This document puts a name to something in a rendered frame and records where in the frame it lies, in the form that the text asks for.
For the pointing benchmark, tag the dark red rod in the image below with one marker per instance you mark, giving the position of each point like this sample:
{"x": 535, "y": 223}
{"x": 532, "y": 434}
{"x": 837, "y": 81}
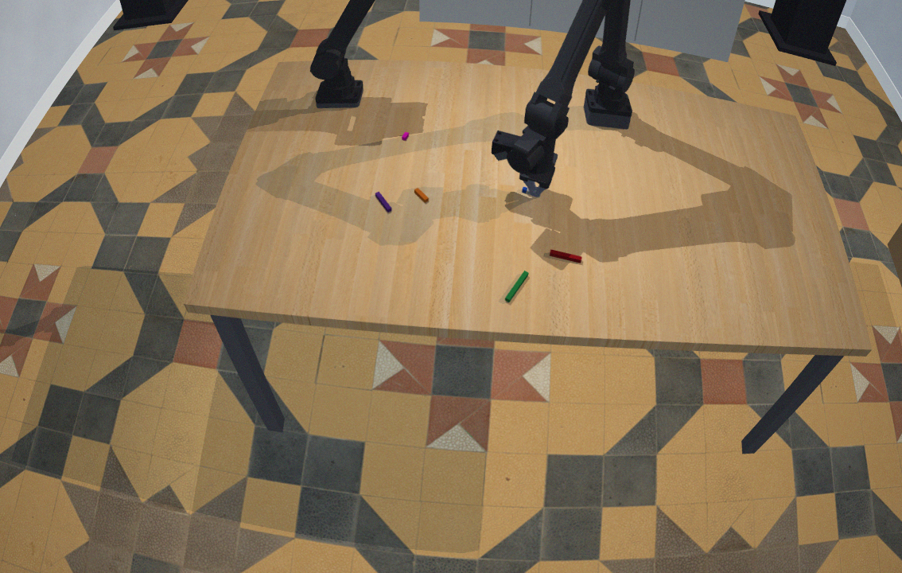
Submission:
{"x": 563, "y": 255}

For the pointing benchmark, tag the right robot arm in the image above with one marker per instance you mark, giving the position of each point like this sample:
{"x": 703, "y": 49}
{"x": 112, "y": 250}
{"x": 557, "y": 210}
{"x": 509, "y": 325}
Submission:
{"x": 339, "y": 86}

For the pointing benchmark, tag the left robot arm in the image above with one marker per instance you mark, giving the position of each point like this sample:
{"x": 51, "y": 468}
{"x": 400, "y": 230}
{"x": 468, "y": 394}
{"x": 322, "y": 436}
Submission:
{"x": 609, "y": 66}

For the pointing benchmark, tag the green rod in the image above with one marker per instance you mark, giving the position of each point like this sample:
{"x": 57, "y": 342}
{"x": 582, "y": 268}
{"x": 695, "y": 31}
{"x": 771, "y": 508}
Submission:
{"x": 517, "y": 285}

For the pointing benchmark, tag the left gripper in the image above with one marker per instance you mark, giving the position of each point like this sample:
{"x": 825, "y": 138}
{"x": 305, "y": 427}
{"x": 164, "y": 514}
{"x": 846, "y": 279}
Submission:
{"x": 544, "y": 173}

